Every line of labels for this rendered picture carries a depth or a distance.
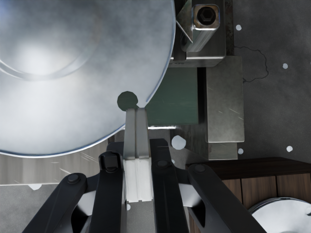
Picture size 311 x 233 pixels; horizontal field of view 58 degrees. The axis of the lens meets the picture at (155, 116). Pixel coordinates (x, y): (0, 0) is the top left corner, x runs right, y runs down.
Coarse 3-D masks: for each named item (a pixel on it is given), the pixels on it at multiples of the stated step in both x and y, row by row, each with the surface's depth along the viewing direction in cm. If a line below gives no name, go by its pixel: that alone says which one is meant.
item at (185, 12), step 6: (186, 6) 30; (180, 12) 30; (186, 12) 30; (180, 18) 30; (186, 18) 30; (180, 24) 30; (186, 24) 30; (186, 30) 30; (192, 30) 30; (186, 36) 30; (192, 36) 30; (192, 42) 30
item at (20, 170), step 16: (96, 144) 30; (0, 160) 29; (16, 160) 29; (32, 160) 30; (48, 160) 30; (64, 160) 30; (80, 160) 30; (96, 160) 30; (0, 176) 29; (16, 176) 29; (32, 176) 29; (48, 176) 30; (64, 176) 30
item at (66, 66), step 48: (0, 0) 29; (48, 0) 29; (96, 0) 30; (144, 0) 31; (0, 48) 29; (48, 48) 29; (96, 48) 30; (144, 48) 30; (0, 96) 29; (48, 96) 30; (96, 96) 30; (144, 96) 30; (0, 144) 29; (48, 144) 29
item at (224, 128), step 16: (224, 0) 48; (224, 64) 45; (240, 64) 45; (208, 80) 45; (224, 80) 45; (240, 80) 45; (208, 96) 45; (224, 96) 45; (240, 96) 45; (208, 112) 45; (224, 112) 45; (240, 112) 45; (176, 128) 88; (192, 128) 61; (208, 128) 45; (224, 128) 45; (240, 128) 45; (192, 144) 61; (208, 144) 47; (224, 144) 47
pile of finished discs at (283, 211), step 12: (264, 204) 72; (276, 204) 71; (288, 204) 71; (300, 204) 72; (264, 216) 71; (276, 216) 71; (288, 216) 71; (300, 216) 72; (264, 228) 71; (276, 228) 71; (288, 228) 71; (300, 228) 71
